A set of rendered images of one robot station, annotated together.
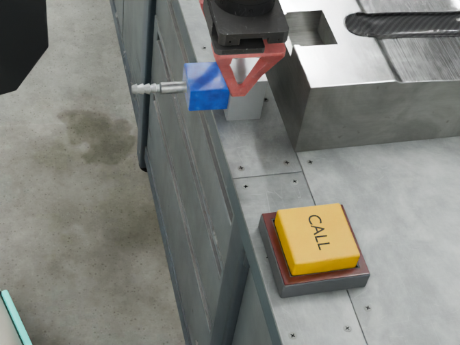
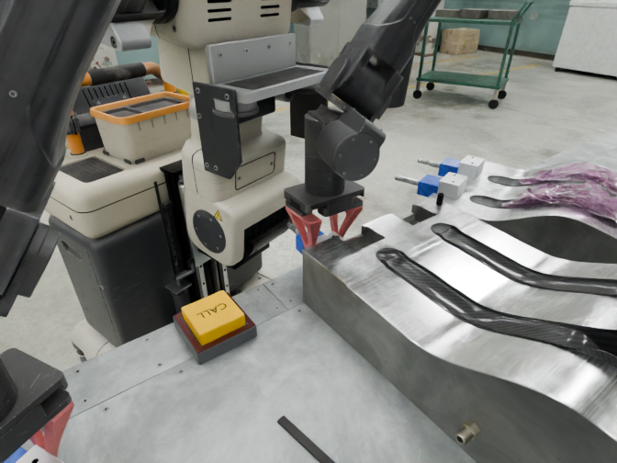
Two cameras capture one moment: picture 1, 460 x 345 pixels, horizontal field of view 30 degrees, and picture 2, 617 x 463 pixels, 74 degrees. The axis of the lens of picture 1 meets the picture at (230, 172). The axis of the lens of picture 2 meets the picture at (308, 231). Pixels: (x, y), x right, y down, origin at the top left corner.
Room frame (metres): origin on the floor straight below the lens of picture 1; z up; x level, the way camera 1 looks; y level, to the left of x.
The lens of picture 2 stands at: (0.48, -0.49, 1.19)
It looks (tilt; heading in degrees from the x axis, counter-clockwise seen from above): 32 degrees down; 74
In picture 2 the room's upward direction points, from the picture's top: straight up
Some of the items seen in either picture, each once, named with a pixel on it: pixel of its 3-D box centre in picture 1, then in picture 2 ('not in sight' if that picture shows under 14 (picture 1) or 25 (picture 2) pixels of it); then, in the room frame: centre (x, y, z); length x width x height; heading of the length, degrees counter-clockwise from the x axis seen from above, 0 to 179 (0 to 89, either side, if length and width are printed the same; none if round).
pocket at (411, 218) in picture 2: not in sight; (411, 224); (0.78, -0.01, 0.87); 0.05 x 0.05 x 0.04; 21
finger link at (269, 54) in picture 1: (240, 50); (317, 222); (0.64, 0.01, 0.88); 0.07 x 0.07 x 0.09; 18
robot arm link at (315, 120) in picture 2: not in sight; (327, 135); (0.65, 0.01, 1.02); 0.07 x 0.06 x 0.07; 93
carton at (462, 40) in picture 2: not in sight; (459, 40); (5.50, 6.78, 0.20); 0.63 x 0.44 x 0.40; 18
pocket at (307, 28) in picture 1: (304, 42); (359, 247); (0.68, -0.05, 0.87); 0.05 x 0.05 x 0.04; 21
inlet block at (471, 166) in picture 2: not in sight; (447, 167); (0.98, 0.20, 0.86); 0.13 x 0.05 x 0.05; 128
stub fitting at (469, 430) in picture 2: not in sight; (466, 433); (0.68, -0.32, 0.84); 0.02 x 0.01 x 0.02; 21
